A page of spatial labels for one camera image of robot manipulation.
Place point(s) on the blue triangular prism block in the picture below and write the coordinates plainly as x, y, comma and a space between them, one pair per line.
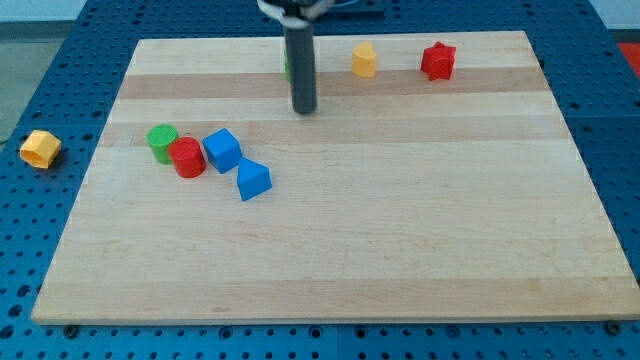
253, 179

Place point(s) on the blue cube block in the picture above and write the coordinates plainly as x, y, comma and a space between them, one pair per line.
223, 150

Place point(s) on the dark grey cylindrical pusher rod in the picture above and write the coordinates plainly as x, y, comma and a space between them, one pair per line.
301, 68

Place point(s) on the red cylinder block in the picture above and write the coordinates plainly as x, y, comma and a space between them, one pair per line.
187, 158

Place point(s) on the green cylinder block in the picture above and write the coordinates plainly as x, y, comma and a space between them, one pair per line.
159, 138

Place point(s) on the light wooden board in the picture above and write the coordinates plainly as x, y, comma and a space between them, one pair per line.
399, 200

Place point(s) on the yellow heart block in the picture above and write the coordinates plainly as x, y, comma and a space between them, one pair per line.
364, 60

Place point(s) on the yellow hexagon block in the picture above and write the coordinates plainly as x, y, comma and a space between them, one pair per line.
40, 149

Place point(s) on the red star block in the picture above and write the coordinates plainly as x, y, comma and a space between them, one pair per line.
438, 61

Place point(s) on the green star block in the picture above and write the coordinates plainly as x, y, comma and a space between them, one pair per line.
286, 65

